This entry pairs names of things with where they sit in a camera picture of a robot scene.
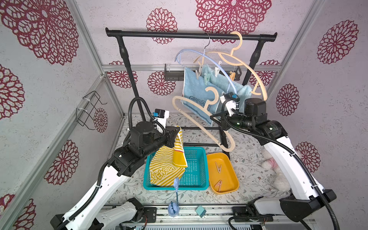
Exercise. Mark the black clothes rack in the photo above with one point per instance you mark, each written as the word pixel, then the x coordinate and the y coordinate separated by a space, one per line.
pixel 261 38

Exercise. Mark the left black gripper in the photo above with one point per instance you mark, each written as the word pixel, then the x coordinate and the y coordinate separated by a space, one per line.
pixel 170 142

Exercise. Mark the yellow striped towel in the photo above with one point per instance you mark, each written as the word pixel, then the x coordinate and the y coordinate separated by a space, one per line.
pixel 168 164

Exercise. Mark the blue hello towel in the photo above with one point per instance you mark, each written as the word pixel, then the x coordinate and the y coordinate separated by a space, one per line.
pixel 194 90

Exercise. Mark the white teddy bear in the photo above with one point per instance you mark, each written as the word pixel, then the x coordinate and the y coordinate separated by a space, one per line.
pixel 280 182

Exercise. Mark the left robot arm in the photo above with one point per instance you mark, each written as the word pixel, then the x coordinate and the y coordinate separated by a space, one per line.
pixel 144 139

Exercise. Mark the yellow plastic tray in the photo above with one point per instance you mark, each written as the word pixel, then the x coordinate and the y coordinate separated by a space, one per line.
pixel 230 182

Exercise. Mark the white clothespin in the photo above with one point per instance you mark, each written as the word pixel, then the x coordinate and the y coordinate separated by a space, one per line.
pixel 217 70

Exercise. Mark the orange clothespin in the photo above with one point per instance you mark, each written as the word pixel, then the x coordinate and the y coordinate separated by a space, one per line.
pixel 232 75

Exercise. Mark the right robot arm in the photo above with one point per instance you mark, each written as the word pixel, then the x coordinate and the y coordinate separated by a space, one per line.
pixel 307 194

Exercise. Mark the peach pink clothespin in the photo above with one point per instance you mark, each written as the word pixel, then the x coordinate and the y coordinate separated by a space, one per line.
pixel 219 167

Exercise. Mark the teal plain towel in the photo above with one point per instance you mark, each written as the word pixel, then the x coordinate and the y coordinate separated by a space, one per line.
pixel 222 85

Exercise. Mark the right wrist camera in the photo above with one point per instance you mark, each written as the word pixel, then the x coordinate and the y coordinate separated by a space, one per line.
pixel 231 102

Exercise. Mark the small teal cube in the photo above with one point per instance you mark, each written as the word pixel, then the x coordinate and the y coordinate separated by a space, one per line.
pixel 200 211

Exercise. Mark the teal plastic basket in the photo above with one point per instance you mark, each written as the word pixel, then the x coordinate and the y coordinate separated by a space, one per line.
pixel 196 176

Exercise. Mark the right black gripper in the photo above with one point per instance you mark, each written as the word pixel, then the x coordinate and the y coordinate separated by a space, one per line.
pixel 218 119

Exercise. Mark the green clothespin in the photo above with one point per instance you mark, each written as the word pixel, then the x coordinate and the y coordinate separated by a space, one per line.
pixel 207 77

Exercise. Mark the black wire wall rack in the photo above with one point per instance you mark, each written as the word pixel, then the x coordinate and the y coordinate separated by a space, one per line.
pixel 83 114

